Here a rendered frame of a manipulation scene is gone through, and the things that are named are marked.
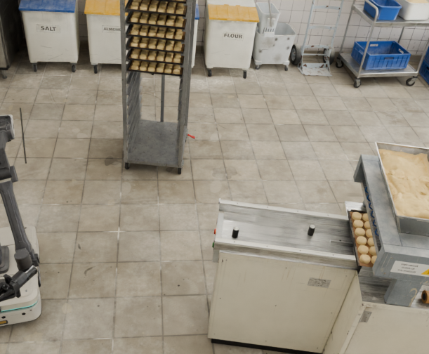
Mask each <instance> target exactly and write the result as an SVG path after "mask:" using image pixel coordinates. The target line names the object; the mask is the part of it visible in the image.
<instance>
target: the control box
mask: <svg viewBox="0 0 429 354"><path fill-rule="evenodd" d="M223 218H224V213H218V219H217V224H216V225H217V226H216V237H219V238H221V237H222V230H223ZM219 251H220V250H215V249H214V247H213V260H212V261H213V263H217V262H218V257H219Z"/></svg>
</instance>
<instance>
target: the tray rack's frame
mask: <svg viewBox="0 0 429 354"><path fill-rule="evenodd" d="M196 2H197V0H192V17H191V28H190V49H189V60H188V71H187V92H186V103H185V123H184V135H183V153H184V147H185V139H186V140H187V137H186V134H188V131H189V129H187V122H188V112H189V101H190V82H191V71H192V52H193V41H194V22H195V12H196ZM164 89H165V75H164V74H162V75H161V117H160V122H159V121H152V120H144V119H141V120H140V123H139V126H138V130H137V133H136V137H135V140H134V143H133V147H132V150H131V153H130V152H128V163H129V166H130V164H131V163H134V164H147V165H155V166H169V167H176V168H177V169H178V157H175V155H176V141H177V139H176V135H177V131H178V130H176V129H177V124H178V123H173V122H164ZM183 165H184V160H183V156H182V170H183Z"/></svg>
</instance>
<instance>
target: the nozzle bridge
mask: <svg viewBox="0 0 429 354"><path fill-rule="evenodd" d="M353 178H354V182H357V183H361V187H362V192H363V196H364V201H363V206H364V207H365V208H366V209H367V215H368V218H369V224H370V227H371V233H372V237H373V240H374V246H375V250H376V255H377V258H376V260H375V263H374V265H373V267H372V269H373V273H374V276H377V277H387V278H392V281H391V283H390V285H389V287H388V289H387V291H386V293H385V295H384V297H383V299H384V302H385V304H388V305H394V306H404V307H411V305H412V303H413V301H414V299H415V298H416V295H417V294H418V292H419V290H420V289H421V287H422V285H423V283H424V282H425V283H429V237H428V236H422V235H412V234H406V233H400V232H398V229H397V224H396V222H395V217H394V214H393V212H392V207H391V204H390V200H389V197H388V193H387V190H386V187H385V183H384V180H383V175H382V173H381V167H380V163H379V159H378V156H373V155H363V154H361V155H360V158H359V161H358V163H357V167H356V169H355V173H354V176H353ZM366 186H367V192H369V194H368V193H366V192H365V188H366ZM367 195H369V197H368V198H369V200H370V201H369V200H368V199H367ZM370 202H371V205H370V207H371V208H372V209H373V210H372V209H370V208H369V203H370ZM372 211H373V213H374V214H373V213H372V216H374V218H373V217H371V212H372ZM374 219H375V222H376V223H375V222H374V224H375V225H376V226H374V225H373V221H374ZM376 229H377V231H378V232H377V231H376V233H377V234H378V235H376V234H375V230H376ZM379 239H380V241H379Z"/></svg>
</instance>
